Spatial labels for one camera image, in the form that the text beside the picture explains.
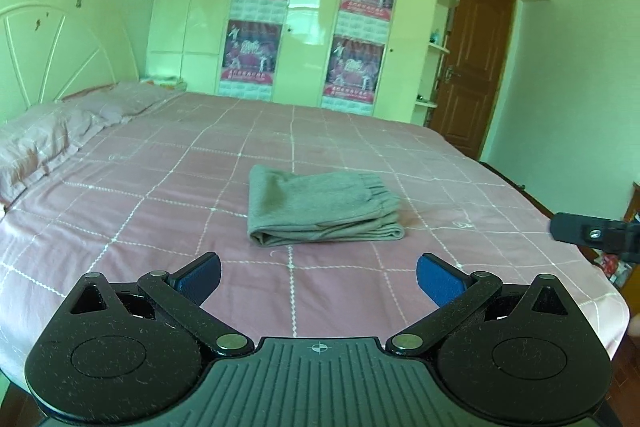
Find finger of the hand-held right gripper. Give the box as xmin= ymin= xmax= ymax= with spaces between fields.
xmin=550 ymin=212 xmax=640 ymax=264

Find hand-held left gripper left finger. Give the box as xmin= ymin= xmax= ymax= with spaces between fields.
xmin=67 ymin=252 xmax=251 ymax=359

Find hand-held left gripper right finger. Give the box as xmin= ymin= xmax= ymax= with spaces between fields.
xmin=387 ymin=253 xmax=581 ymax=358

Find grey pants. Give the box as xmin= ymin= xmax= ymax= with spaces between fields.
xmin=247 ymin=164 xmax=406 ymax=248

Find red printed bag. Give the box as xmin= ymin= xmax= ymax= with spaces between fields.
xmin=595 ymin=252 xmax=632 ymax=290

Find wooden cabinet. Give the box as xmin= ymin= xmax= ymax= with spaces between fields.
xmin=621 ymin=181 xmax=640 ymax=233

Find bed with pink checked sheet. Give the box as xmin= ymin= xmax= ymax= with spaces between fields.
xmin=0 ymin=82 xmax=631 ymax=390

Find brown wooden door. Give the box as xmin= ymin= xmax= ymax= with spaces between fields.
xmin=425 ymin=0 xmax=516 ymax=160

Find pink pillow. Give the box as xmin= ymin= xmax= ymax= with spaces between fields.
xmin=75 ymin=81 xmax=186 ymax=126
xmin=0 ymin=101 xmax=109 ymax=208

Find patterned folded cloth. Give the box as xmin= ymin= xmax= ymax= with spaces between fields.
xmin=139 ymin=75 xmax=189 ymax=90

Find white corner shelves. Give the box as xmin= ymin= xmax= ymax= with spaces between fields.
xmin=412 ymin=0 xmax=461 ymax=128

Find white glossy wardrobe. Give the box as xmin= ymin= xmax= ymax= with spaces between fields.
xmin=145 ymin=0 xmax=553 ymax=128

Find white arched headboard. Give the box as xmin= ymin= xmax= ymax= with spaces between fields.
xmin=0 ymin=0 xmax=140 ymax=118

